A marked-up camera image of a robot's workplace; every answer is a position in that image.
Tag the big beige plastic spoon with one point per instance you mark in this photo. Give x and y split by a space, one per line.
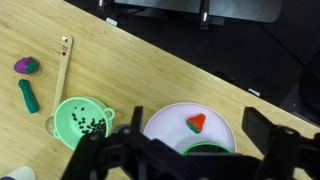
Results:
65 51

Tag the red toy strawberry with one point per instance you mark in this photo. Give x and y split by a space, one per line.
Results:
196 123

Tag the teal toy cucumber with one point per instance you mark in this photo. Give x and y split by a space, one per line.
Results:
29 98

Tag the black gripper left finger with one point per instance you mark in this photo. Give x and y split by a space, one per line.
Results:
126 148

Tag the white paper cup blue band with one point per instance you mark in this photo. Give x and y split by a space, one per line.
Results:
22 173

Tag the mint green strainer bowl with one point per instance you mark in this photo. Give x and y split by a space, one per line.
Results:
79 116

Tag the dark green bowl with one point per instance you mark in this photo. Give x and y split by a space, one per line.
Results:
205 147

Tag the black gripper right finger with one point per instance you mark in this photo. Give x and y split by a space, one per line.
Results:
284 148

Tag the lilac round plate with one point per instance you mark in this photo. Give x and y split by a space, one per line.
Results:
169 125

